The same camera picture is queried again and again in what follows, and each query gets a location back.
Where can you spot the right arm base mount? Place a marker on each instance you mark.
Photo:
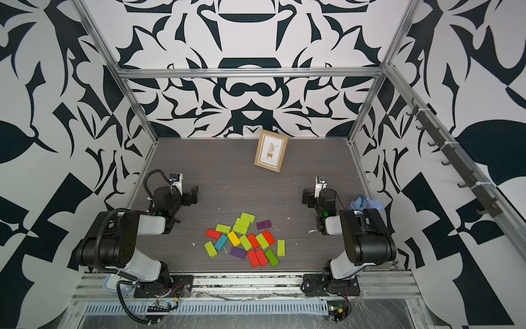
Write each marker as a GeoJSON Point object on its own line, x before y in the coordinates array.
{"type": "Point", "coordinates": [317, 285]}

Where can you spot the right circuit board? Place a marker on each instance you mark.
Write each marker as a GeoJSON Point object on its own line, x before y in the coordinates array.
{"type": "Point", "coordinates": [337, 314]}

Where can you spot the white cable duct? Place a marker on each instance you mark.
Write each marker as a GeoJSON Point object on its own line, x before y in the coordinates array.
{"type": "Point", "coordinates": [222, 307]}

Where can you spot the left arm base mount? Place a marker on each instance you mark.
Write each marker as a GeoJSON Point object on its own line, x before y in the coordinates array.
{"type": "Point", "coordinates": [177, 286]}

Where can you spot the lime block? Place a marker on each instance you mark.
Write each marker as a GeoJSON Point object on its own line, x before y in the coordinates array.
{"type": "Point", "coordinates": [248, 217]}
{"type": "Point", "coordinates": [245, 243]}
{"type": "Point", "coordinates": [281, 248]}
{"type": "Point", "coordinates": [210, 249]}
{"type": "Point", "coordinates": [262, 241]}
{"type": "Point", "coordinates": [223, 229]}
{"type": "Point", "coordinates": [241, 226]}

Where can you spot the green block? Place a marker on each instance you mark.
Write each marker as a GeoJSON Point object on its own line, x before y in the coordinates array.
{"type": "Point", "coordinates": [272, 259]}

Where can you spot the red block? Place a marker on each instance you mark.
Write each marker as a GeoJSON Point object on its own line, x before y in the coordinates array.
{"type": "Point", "coordinates": [268, 237]}
{"type": "Point", "coordinates": [253, 241]}
{"type": "Point", "coordinates": [261, 257]}
{"type": "Point", "coordinates": [253, 259]}
{"type": "Point", "coordinates": [213, 234]}

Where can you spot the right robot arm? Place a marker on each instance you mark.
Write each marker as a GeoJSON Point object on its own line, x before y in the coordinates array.
{"type": "Point", "coordinates": [367, 241]}

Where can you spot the yellow block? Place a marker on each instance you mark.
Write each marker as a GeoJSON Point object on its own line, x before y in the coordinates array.
{"type": "Point", "coordinates": [235, 241]}

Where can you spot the wooden picture frame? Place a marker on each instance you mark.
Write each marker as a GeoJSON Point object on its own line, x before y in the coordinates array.
{"type": "Point", "coordinates": [270, 151]}

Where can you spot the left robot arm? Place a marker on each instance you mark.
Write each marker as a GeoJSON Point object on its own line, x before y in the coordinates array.
{"type": "Point", "coordinates": [110, 244]}

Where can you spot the teal block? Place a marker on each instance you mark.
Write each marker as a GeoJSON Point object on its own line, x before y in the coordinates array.
{"type": "Point", "coordinates": [221, 242]}

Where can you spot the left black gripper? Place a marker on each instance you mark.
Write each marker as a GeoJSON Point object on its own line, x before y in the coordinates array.
{"type": "Point", "coordinates": [193, 197]}

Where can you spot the lime block top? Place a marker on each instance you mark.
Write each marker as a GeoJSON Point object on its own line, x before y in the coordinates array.
{"type": "Point", "coordinates": [248, 217]}

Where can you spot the left circuit board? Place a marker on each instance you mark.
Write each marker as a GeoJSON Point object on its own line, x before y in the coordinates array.
{"type": "Point", "coordinates": [162, 307]}

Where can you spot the black wall hook rail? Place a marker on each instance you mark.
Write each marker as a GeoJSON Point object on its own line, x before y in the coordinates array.
{"type": "Point", "coordinates": [472, 177]}

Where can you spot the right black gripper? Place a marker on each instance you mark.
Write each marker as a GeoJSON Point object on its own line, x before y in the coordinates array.
{"type": "Point", "coordinates": [311, 199]}

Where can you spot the circuit board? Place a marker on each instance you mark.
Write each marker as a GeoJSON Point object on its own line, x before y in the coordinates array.
{"type": "Point", "coordinates": [337, 314]}
{"type": "Point", "coordinates": [162, 307]}

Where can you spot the blue cloth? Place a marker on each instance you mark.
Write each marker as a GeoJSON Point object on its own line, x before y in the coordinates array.
{"type": "Point", "coordinates": [361, 202]}

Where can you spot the purple block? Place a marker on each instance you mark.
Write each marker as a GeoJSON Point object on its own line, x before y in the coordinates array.
{"type": "Point", "coordinates": [263, 225]}
{"type": "Point", "coordinates": [238, 252]}

